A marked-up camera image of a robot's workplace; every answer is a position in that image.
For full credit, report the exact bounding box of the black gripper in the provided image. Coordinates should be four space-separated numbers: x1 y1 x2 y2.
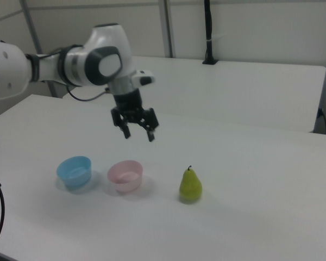
110 89 160 143

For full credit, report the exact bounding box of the green pear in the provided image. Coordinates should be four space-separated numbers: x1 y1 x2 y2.
178 165 203 204

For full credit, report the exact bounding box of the pale pink plastic bowl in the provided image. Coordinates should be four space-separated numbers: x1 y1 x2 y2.
107 160 144 195

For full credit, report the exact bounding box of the light blue plastic bowl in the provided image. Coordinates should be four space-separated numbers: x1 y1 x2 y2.
56 155 92 190

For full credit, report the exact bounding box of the white side table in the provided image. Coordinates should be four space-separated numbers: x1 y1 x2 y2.
61 55 326 134

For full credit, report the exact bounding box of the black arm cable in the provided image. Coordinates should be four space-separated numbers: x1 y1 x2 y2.
66 85 111 103

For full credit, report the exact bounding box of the grey partition post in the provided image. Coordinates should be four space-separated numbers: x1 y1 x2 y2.
158 0 178 58

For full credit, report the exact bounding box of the black camera stand pole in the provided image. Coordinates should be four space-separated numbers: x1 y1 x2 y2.
202 0 220 66

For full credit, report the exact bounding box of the black wall cable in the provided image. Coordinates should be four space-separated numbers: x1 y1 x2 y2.
317 108 326 135

